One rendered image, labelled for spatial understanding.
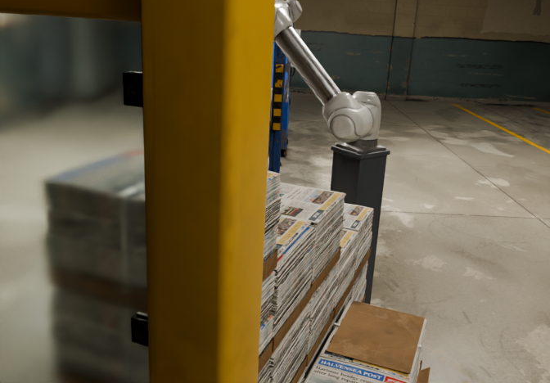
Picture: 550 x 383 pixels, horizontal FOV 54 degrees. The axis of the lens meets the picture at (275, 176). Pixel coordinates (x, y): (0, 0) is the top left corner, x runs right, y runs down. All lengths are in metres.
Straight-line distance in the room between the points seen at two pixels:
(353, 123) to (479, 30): 9.73
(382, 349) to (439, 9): 10.22
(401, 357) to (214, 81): 1.46
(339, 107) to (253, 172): 1.86
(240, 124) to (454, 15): 11.34
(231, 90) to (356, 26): 10.89
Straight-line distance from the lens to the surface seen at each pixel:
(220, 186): 0.46
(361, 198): 2.60
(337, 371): 1.70
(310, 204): 1.60
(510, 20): 12.15
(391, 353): 1.81
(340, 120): 2.31
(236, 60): 0.44
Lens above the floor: 1.60
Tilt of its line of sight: 17 degrees down
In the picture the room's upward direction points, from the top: 3 degrees clockwise
